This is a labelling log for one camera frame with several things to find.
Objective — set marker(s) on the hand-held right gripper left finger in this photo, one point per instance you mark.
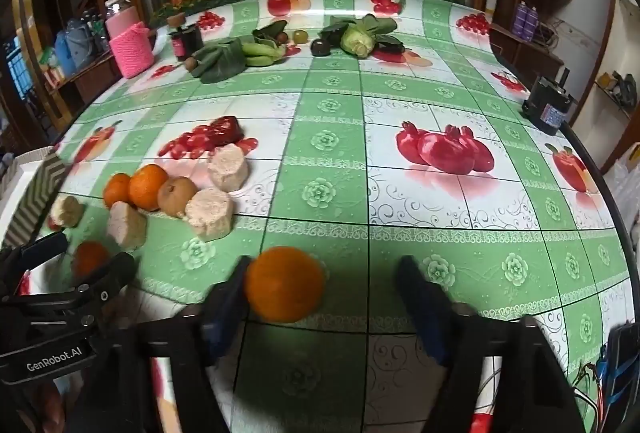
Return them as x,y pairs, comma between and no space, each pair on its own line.
225,308

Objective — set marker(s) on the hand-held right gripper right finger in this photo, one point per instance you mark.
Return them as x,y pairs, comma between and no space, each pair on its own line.
420,308

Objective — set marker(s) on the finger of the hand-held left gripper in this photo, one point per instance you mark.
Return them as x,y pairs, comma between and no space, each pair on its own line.
45,247
107,280

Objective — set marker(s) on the small orange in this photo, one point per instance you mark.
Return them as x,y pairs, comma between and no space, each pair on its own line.
90,258
116,190

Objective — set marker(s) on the white tray with striped rim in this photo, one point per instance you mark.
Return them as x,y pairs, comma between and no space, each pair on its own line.
35,193

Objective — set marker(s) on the beige blocky cake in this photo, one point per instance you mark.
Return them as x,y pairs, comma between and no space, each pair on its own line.
127,224

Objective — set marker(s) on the large orange with stem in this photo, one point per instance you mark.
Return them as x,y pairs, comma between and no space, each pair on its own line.
285,285

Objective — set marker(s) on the beige round cake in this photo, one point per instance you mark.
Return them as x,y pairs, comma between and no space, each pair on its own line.
210,213
227,167

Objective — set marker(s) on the brown round fruit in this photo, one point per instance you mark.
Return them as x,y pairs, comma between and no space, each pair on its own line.
177,196

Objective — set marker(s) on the dark red date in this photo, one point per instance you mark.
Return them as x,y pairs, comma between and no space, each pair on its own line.
227,129

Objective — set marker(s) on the small beige cake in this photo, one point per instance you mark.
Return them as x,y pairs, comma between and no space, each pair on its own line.
66,211

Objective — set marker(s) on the wooden cabinet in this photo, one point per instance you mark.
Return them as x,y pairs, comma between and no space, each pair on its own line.
80,88

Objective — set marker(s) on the blue thermos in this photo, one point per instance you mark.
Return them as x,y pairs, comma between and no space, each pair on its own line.
62,52

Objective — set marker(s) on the printed green tablecloth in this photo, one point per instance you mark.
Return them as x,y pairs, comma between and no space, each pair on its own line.
350,123

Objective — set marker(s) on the grey-blue thermos jug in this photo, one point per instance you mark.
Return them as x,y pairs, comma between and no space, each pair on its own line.
82,42

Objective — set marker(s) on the pink knit sleeve bottle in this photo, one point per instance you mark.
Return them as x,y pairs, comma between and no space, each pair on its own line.
131,48

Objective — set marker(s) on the kiwi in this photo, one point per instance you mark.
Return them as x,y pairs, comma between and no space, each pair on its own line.
190,63

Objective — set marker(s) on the black electric motor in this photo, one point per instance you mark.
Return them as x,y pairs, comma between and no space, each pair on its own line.
547,105

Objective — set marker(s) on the small red jar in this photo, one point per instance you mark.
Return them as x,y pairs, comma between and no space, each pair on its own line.
177,46

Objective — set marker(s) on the leafy greens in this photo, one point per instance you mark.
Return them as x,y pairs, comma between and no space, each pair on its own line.
220,60

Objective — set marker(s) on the black box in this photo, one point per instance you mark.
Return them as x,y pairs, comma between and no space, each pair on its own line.
194,40

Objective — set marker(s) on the green bananas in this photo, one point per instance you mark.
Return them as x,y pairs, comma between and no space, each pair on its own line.
260,54

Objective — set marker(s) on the bok choy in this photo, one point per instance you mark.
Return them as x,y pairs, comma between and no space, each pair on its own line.
357,40

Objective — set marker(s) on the small brown fruit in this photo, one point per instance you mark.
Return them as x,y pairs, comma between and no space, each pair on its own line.
282,37

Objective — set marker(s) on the dark avocado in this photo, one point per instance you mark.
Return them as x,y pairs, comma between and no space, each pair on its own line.
320,47

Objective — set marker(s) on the wooden side shelf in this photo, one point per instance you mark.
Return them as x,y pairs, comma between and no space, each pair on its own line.
530,50

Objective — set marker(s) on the dark green leaf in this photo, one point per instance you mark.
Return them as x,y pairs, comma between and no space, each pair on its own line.
267,30

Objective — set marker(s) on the green round fruit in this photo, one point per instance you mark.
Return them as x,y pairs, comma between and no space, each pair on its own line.
300,36

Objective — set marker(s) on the purple bottle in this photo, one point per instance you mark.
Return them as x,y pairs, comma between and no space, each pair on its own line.
521,19
532,21

